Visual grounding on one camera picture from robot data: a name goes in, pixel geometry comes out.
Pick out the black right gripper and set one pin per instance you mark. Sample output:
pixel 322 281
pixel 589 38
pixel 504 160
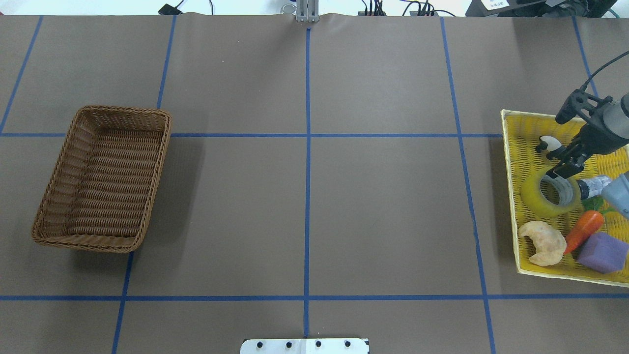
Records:
pixel 599 135

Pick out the yellow tape roll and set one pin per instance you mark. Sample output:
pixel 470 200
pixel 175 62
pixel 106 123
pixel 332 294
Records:
pixel 549 197

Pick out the yellow plastic basket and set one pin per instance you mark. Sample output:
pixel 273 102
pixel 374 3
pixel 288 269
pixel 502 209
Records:
pixel 521 132

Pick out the brown wicker basket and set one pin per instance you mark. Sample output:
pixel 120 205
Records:
pixel 104 183

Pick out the toy panda figure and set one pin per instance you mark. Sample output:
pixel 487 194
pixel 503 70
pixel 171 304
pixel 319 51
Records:
pixel 549 144

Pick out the small printed bottle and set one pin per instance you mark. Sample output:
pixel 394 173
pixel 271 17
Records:
pixel 592 187

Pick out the orange toy carrot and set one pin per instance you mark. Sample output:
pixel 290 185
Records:
pixel 587 224

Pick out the toy croissant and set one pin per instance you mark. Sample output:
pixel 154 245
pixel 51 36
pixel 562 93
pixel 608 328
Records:
pixel 549 243

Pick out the purple foam block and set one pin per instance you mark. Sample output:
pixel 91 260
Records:
pixel 603 253

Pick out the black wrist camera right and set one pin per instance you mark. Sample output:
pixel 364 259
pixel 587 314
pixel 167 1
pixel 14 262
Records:
pixel 583 105

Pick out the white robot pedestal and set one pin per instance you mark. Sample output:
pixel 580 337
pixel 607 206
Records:
pixel 306 346

